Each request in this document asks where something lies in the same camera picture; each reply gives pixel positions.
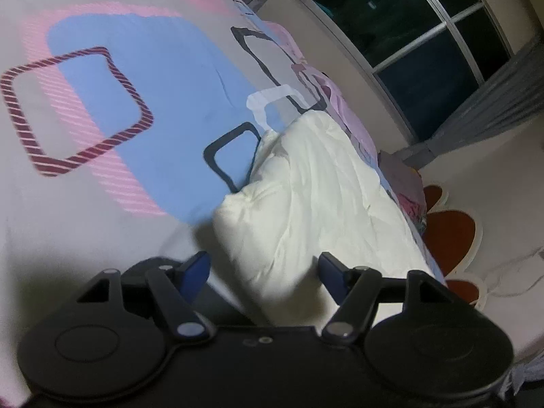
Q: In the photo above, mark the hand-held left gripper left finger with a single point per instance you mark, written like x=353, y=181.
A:
x=193, y=275

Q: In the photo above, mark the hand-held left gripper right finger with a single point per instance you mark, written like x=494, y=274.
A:
x=332, y=274

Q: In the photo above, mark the white duvet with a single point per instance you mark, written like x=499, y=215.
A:
x=323, y=187

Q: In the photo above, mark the pile of clothes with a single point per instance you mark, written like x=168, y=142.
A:
x=403, y=182

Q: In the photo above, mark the red and white floor mat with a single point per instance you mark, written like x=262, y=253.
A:
x=451, y=231

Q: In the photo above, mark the patterned bed sheet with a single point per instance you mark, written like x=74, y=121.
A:
x=127, y=144

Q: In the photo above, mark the window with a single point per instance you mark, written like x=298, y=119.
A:
x=403, y=29

